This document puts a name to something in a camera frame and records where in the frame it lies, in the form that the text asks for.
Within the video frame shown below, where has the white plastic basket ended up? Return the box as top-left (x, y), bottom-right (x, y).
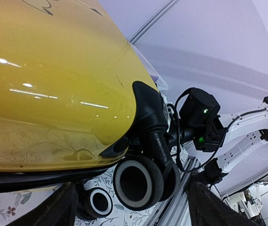
top-left (130, 43), bottom-right (169, 90)

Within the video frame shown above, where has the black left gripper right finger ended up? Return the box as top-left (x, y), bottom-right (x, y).
top-left (188, 181), bottom-right (258, 226)

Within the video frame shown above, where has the yellow Pikachu suitcase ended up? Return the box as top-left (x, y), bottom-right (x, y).
top-left (0, 0), bottom-right (180, 210)

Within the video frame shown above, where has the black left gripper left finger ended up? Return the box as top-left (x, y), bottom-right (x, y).
top-left (9, 183), bottom-right (78, 226)

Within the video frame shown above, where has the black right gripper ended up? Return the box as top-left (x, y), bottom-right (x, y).
top-left (167, 88), bottom-right (226, 153)

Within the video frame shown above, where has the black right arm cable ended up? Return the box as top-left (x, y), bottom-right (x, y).
top-left (169, 88), bottom-right (268, 174)

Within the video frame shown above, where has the floral table mat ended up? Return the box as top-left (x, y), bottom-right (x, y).
top-left (0, 165), bottom-right (163, 226)

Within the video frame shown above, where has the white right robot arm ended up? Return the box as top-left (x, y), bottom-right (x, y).
top-left (166, 88), bottom-right (268, 185)

